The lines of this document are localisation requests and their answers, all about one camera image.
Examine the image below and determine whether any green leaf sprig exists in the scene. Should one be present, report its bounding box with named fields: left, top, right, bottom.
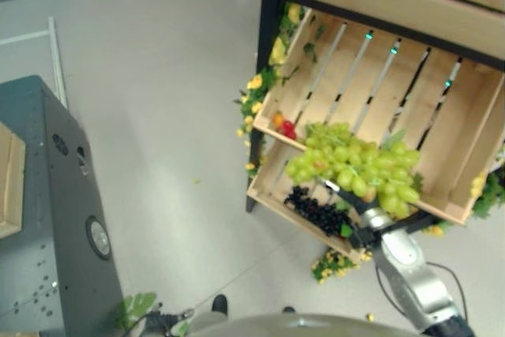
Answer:
left=114, top=291, right=159, bottom=332

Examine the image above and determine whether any plain wooden box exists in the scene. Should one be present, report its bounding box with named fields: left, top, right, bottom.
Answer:
left=0, top=121, right=27, bottom=240

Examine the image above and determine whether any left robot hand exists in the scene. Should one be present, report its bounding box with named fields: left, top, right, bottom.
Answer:
left=142, top=301, right=196, bottom=337

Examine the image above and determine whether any yellow flower bunch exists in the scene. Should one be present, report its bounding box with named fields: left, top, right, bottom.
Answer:
left=422, top=170, right=505, bottom=238
left=310, top=249, right=373, bottom=285

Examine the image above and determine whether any low wooden crate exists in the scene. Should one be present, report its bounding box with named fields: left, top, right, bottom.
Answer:
left=246, top=137, right=365, bottom=264

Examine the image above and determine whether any grey robot body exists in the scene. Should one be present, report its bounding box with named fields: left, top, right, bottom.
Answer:
left=188, top=310, right=428, bottom=337

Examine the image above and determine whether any dark grey metal cabinet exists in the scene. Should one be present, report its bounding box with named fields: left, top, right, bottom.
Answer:
left=0, top=74, right=128, bottom=337

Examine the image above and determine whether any white metal frame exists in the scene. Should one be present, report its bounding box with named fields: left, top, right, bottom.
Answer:
left=0, top=17, right=69, bottom=110

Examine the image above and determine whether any green grape bunch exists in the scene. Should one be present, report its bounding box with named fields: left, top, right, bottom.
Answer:
left=283, top=122, right=422, bottom=219

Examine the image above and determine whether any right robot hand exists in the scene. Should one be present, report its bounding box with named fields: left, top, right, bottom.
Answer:
left=314, top=175, right=382, bottom=216

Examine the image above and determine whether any yellow flower garland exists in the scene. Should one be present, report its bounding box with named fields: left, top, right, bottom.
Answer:
left=234, top=0, right=327, bottom=177

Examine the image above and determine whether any black grape bunch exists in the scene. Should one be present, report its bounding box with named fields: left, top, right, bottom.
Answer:
left=283, top=185, right=355, bottom=238

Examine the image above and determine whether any red fruit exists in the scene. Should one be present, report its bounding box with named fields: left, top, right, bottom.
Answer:
left=279, top=119, right=297, bottom=140

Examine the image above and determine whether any slatted wooden crate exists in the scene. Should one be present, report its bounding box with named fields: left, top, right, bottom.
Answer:
left=252, top=6, right=505, bottom=227

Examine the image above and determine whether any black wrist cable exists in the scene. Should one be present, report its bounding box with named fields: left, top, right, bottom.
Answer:
left=373, top=260, right=469, bottom=324

